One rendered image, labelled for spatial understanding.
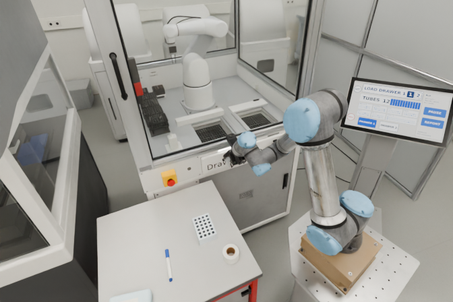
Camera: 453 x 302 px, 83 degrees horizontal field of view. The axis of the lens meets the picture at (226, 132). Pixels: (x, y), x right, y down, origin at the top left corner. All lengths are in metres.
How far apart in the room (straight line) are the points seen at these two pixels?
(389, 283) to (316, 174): 0.62
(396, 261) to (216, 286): 0.75
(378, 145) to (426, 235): 0.99
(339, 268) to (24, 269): 1.19
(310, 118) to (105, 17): 0.76
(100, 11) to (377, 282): 1.42
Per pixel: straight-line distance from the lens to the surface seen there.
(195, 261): 1.22
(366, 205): 1.05
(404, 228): 2.57
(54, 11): 4.47
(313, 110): 0.74
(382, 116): 1.70
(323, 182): 0.85
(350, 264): 1.17
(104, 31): 1.06
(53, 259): 1.32
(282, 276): 2.05
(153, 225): 1.37
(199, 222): 1.29
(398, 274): 1.35
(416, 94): 1.76
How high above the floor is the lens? 1.83
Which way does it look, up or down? 35 degrees down
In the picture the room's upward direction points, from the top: 2 degrees counter-clockwise
